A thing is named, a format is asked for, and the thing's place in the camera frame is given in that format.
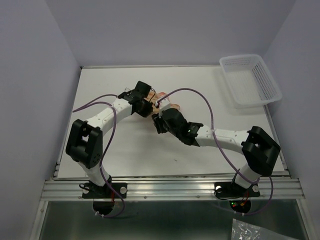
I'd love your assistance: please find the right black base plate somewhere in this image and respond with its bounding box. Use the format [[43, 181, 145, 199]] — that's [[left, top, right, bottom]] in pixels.
[[214, 181, 261, 199]]

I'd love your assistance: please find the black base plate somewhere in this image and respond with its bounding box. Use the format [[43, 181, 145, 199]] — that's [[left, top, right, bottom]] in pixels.
[[78, 181, 128, 199], [214, 181, 261, 199]]

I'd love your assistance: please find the purple cable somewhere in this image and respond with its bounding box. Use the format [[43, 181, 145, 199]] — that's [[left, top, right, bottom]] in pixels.
[[72, 93, 126, 219], [156, 87, 273, 216]]

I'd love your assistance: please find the floral mesh laundry bag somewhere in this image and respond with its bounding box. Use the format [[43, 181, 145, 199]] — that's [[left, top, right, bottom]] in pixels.
[[145, 90, 180, 114]]

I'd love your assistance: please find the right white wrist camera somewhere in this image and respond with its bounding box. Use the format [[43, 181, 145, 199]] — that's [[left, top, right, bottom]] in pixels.
[[157, 98, 172, 118]]

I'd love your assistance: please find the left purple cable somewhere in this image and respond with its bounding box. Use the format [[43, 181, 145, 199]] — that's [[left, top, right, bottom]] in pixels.
[[72, 93, 126, 219]]

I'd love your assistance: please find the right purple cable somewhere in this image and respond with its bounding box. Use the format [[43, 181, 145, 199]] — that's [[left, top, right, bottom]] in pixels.
[[156, 87, 273, 216]]

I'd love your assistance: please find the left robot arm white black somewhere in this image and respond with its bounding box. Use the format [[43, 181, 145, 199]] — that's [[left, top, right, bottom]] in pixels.
[[65, 81, 153, 197]]

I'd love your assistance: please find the clear plastic bag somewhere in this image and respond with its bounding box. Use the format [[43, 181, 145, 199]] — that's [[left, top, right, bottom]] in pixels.
[[231, 219, 265, 240]]

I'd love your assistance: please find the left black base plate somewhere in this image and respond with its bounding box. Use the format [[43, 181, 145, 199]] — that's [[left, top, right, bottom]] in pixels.
[[78, 181, 128, 199]]

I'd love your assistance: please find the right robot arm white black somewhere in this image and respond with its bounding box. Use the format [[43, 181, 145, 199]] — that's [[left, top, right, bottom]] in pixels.
[[151, 108, 281, 195]]

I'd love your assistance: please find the aluminium mounting rail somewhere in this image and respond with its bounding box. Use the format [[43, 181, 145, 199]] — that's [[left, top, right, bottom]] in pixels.
[[40, 177, 305, 202]]

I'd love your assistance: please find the white plastic basket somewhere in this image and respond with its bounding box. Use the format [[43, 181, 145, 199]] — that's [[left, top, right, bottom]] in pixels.
[[219, 54, 283, 109]]

